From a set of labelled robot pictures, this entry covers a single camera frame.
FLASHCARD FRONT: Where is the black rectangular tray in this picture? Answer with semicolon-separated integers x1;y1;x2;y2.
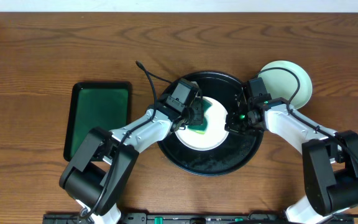
63;82;132;161

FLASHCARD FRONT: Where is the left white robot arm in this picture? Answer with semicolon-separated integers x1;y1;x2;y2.
59;95;204;223

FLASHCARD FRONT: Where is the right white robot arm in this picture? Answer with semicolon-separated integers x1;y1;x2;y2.
225;93;358;223

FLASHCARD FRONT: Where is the black round tray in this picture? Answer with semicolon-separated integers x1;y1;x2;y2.
158;71;264;176

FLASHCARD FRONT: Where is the right black camera cable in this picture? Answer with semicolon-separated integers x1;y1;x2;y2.
253;67;358;218

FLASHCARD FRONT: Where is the white stained plate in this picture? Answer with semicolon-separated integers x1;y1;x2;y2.
175;96;229;151

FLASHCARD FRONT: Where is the left black camera cable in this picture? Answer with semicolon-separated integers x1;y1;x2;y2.
79;60;180;220

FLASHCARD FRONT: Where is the green yellow sponge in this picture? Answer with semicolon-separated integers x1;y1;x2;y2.
187;100;212;134

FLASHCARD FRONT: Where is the light green stained plate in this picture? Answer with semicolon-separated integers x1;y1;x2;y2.
258;60;313;109

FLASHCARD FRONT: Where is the black camera cable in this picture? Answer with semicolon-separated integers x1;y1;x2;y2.
253;67;358;218
79;60;180;220

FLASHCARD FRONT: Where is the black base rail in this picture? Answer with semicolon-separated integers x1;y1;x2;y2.
42;213;355;224

